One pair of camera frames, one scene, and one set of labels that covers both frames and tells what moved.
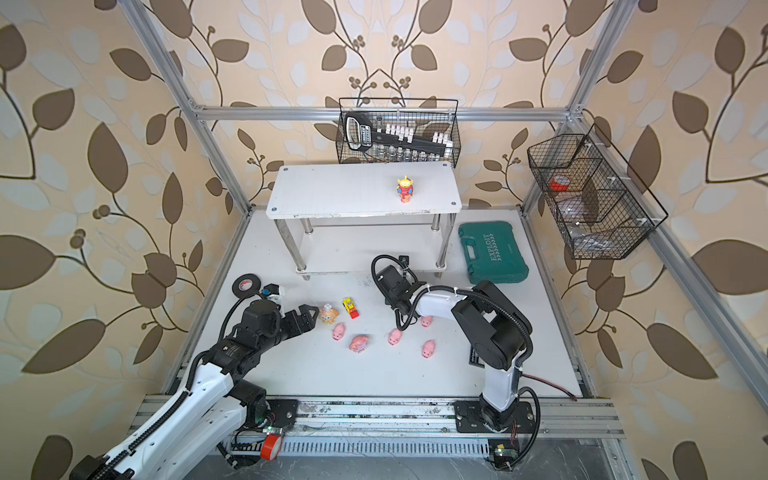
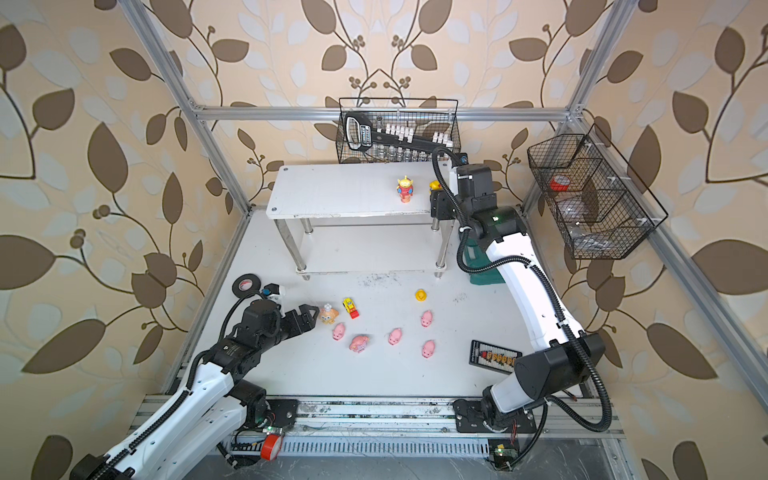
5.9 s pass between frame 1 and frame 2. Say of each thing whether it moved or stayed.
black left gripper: stayed
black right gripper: moved
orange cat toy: stayed
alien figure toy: stayed
